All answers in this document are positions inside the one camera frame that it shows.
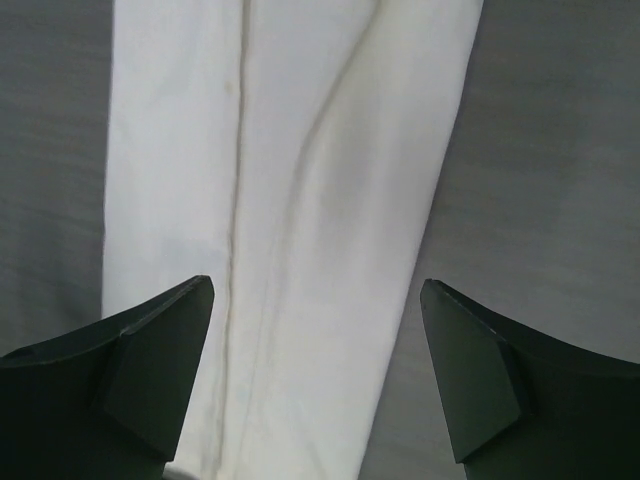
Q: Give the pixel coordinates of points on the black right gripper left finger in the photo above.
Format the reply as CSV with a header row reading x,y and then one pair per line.
x,y
108,400

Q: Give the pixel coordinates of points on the cream white t shirt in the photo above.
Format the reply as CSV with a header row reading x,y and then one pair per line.
x,y
290,150

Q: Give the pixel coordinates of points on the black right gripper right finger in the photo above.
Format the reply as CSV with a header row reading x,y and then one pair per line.
x,y
520,404

